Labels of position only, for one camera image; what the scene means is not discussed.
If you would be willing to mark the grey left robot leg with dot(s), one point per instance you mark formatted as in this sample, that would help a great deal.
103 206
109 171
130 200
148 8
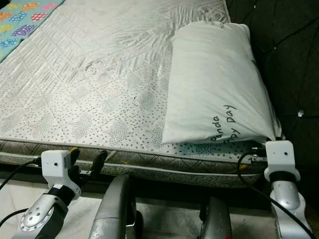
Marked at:
112 209

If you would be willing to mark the grey robot leg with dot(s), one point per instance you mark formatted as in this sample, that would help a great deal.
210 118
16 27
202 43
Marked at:
112 209
215 221

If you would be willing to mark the grey right robot leg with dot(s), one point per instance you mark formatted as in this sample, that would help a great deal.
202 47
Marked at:
215 221

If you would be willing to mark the grey patterned quilted mattress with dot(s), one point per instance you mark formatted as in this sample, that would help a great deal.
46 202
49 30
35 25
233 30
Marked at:
89 74

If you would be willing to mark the dark tufted headboard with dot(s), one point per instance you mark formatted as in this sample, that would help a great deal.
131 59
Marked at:
294 50

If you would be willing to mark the teal blanket with colourful hearts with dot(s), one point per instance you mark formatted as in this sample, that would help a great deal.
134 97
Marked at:
10 37

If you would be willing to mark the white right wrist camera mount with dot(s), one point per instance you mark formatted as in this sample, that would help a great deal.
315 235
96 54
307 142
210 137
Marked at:
281 157

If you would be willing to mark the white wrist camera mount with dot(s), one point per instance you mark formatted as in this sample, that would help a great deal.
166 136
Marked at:
281 157
56 167

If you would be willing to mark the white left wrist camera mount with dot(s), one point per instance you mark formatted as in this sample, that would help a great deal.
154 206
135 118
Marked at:
56 167

